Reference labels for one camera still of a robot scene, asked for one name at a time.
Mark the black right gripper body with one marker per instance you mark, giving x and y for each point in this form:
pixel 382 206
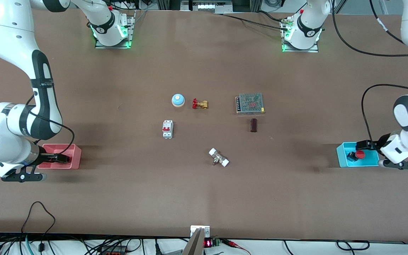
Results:
pixel 45 154

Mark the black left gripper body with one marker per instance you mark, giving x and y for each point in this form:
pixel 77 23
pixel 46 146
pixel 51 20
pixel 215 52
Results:
pixel 375 144

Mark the red push button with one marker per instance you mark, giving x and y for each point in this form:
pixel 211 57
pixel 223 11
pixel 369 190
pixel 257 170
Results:
pixel 360 154

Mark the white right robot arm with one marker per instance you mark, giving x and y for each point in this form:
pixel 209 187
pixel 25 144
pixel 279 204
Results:
pixel 9 39

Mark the red plastic bin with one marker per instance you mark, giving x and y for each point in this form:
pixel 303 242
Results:
pixel 73 156

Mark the blue plastic bin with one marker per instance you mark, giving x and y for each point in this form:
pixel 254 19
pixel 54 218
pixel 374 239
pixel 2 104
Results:
pixel 367 161

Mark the white red circuit breaker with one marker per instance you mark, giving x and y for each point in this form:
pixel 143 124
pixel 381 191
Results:
pixel 167 129

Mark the dark brown small block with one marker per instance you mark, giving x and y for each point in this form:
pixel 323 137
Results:
pixel 253 125

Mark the metal mesh power supply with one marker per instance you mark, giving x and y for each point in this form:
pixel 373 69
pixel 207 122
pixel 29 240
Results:
pixel 250 103

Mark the blue round bell button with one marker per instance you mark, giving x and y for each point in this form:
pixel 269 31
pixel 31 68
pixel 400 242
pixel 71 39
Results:
pixel 178 100

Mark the metal fitting white ends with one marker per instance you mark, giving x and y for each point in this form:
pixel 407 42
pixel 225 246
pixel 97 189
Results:
pixel 219 157

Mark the grey metal beam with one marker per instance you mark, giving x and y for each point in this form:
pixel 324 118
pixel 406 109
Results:
pixel 194 246

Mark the white mounting plate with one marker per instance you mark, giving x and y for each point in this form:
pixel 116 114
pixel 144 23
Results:
pixel 207 232

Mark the red alligator clip lead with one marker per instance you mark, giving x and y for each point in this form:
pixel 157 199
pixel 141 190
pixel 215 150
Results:
pixel 232 243

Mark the red digit display module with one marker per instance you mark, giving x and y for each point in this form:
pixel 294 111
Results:
pixel 207 243

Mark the green terminal block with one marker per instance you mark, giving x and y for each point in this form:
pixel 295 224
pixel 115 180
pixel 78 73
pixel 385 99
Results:
pixel 216 242

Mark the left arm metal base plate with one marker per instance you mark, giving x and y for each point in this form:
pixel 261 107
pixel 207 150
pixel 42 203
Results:
pixel 313 49

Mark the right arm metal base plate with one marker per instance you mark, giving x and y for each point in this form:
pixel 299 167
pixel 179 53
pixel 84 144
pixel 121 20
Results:
pixel 113 45

